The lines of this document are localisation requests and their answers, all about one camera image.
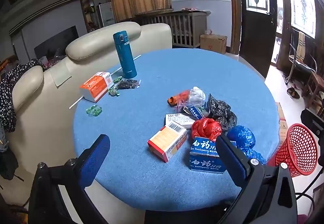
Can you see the orange box with barcode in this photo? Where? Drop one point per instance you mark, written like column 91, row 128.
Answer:
column 165, row 141

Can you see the wooden stool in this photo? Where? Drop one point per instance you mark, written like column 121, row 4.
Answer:
column 315, row 82

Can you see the dark slipper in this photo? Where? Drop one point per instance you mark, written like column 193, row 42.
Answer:
column 290, row 91
column 295, row 95

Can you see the large blue toothpaste box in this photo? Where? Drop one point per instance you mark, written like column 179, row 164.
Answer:
column 202, row 158

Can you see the grey wooden crib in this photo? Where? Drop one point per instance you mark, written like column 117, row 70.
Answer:
column 187, row 26

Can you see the pale paper sheet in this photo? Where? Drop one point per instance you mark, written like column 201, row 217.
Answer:
column 60, row 74

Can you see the striped towel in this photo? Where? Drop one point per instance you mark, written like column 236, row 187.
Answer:
column 300, row 47

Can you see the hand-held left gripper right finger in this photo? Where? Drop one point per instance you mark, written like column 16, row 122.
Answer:
column 231, row 158

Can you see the orange and white carton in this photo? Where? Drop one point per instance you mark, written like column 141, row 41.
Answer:
column 95, row 87

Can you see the white appliance cabinet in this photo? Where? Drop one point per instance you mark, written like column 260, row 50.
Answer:
column 106, row 14

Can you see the black floral cloth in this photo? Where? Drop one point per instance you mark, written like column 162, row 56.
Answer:
column 10, row 92

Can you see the clear bag of dark candies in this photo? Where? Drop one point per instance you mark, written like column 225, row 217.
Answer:
column 129, row 84

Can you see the clear plastic tray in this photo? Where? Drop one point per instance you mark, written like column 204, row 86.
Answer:
column 200, row 98

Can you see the glazed wooden door panel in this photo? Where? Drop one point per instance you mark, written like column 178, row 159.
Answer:
column 301, row 6

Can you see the teal thermos bottle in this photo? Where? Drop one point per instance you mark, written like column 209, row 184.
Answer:
column 126, row 57

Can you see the white tissue ball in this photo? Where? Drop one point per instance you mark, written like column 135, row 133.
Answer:
column 197, row 90

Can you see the brown cardboard box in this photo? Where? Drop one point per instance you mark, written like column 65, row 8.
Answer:
column 212, row 43

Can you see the metal frame chair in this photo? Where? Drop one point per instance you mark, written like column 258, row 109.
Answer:
column 292, row 62

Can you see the cream leather sofa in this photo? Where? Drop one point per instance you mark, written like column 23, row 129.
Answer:
column 50, row 112

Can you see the red plastic basket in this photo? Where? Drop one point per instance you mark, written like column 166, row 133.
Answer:
column 298, row 150

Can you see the black wall television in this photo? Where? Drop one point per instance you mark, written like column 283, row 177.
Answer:
column 55, row 42

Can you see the black plastic bag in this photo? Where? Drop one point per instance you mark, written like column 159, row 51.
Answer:
column 220, row 110

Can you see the pink clothes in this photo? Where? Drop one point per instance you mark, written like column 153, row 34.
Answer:
column 189, row 9

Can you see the white drinking straw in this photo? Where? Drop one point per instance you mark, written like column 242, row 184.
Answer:
column 76, row 103

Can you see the wooden display shelf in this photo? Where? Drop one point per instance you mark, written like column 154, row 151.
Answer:
column 89, row 14

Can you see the dark door with stained glass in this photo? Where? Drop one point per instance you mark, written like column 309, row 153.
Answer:
column 255, row 36

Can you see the pile of colourful packages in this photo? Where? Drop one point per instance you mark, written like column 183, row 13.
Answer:
column 52, row 58

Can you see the orange wrapper with red ribbon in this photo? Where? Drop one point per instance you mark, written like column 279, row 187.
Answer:
column 178, row 97

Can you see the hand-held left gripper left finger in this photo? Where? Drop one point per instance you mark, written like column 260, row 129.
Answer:
column 97, row 158

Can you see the blue plastic bag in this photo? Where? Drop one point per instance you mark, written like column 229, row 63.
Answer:
column 241, row 136

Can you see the green candy wrapper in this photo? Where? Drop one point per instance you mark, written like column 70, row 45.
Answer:
column 94, row 110
column 117, row 79
column 113, row 91

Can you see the red plastic bag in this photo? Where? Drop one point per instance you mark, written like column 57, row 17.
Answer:
column 206, row 128

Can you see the white medicine box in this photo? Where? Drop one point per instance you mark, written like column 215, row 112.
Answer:
column 178, row 120

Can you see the small blue toothpaste box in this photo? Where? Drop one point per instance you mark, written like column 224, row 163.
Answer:
column 195, row 112

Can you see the flat cardboard box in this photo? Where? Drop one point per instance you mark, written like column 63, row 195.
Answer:
column 281, row 122

